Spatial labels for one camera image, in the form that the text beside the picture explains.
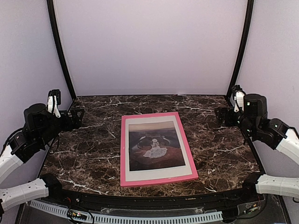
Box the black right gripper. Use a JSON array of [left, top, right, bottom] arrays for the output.
[[215, 106, 257, 137]]

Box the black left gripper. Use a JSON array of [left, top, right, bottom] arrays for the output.
[[37, 108, 85, 147]]

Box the dark painting photo print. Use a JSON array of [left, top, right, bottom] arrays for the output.
[[128, 121, 185, 171]]

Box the light wooden picture frame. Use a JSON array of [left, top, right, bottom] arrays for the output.
[[120, 112, 199, 188]]

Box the white photo mat board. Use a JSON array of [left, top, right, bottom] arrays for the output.
[[125, 114, 193, 182]]

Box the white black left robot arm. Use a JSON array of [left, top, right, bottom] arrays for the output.
[[0, 103, 85, 214]]

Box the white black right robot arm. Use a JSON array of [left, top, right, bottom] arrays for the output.
[[214, 90, 299, 203]]

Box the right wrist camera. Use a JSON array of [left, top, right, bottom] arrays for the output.
[[231, 85, 246, 112]]

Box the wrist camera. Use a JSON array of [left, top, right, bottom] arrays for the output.
[[231, 85, 246, 112], [47, 89, 61, 118]]

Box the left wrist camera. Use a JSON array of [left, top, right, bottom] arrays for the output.
[[47, 89, 61, 118]]

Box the right black corner post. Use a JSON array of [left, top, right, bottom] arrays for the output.
[[226, 0, 254, 98]]

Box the black corner post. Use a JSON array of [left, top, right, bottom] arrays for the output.
[[46, 0, 77, 101], [226, 0, 254, 98]]

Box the black front table rail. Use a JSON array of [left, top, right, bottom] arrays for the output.
[[43, 189, 264, 211]]

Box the white slotted cable duct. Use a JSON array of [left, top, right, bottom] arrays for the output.
[[30, 200, 223, 224]]

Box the left black corner post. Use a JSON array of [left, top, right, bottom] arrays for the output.
[[46, 0, 77, 101]]

